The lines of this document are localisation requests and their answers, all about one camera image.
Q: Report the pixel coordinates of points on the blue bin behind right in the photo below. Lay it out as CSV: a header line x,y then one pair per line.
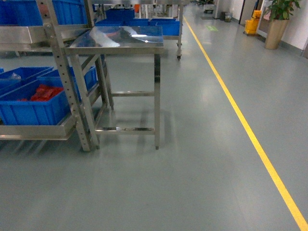
x,y
90,77

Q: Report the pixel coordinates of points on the blue bin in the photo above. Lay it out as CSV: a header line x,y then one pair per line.
x,y
90,77
10,80
14,112

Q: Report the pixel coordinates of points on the blue bin front right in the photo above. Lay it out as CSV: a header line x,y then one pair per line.
x,y
14,112

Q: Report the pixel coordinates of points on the blue bin behind left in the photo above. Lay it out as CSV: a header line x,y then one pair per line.
x,y
10,80

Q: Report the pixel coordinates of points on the stainless steel shelf rack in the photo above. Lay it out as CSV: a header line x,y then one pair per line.
x,y
50,26

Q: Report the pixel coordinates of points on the small stainless steel table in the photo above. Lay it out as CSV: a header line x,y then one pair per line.
x,y
88,49

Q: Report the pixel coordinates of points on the red bubble wrap bags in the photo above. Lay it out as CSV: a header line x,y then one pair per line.
x,y
43,93

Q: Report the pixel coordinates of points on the yellow mop bucket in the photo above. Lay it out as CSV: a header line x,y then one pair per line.
x,y
251,24

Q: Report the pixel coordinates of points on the potted plant in planter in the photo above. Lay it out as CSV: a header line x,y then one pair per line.
x,y
279,15

